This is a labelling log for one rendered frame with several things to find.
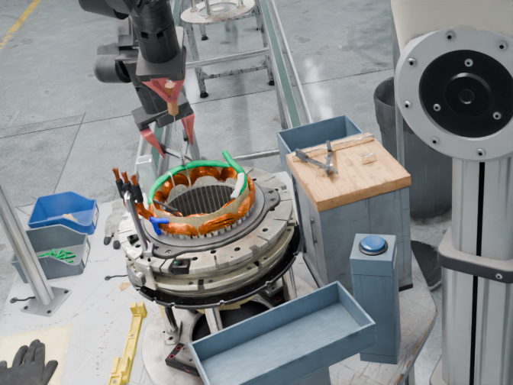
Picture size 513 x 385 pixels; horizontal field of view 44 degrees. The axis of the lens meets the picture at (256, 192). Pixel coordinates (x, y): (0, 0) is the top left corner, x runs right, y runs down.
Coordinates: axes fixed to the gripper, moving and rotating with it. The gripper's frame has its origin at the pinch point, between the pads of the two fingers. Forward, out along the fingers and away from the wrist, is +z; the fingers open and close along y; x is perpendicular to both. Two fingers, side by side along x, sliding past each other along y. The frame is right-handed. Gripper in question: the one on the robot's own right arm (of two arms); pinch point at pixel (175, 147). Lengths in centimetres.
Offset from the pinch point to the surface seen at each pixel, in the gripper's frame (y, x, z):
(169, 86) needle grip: -1.3, 15.6, -18.2
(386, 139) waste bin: -92, -100, 90
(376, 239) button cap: -22.8, 31.8, 15.5
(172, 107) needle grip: -0.7, 14.6, -14.3
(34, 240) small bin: 40, -42, 30
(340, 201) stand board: -22.7, 19.0, 14.6
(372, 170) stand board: -32.0, 15.0, 14.5
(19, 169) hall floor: 72, -266, 108
